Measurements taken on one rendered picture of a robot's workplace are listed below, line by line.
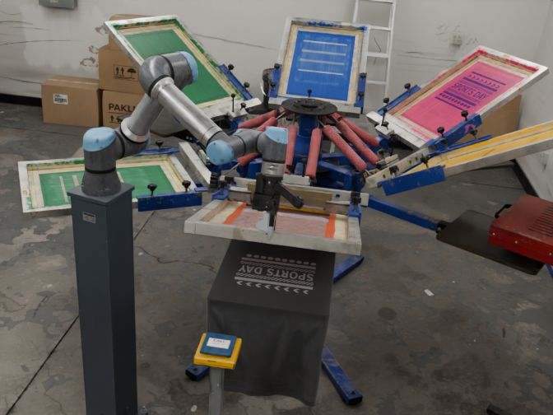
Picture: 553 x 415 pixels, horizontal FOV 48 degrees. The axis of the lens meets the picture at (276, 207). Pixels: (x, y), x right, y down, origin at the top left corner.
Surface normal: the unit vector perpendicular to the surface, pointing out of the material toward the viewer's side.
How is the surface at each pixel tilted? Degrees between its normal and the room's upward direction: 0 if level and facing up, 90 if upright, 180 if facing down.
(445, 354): 0
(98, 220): 90
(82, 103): 90
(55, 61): 90
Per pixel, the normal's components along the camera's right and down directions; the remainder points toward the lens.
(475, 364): 0.07, -0.90
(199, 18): -0.13, 0.42
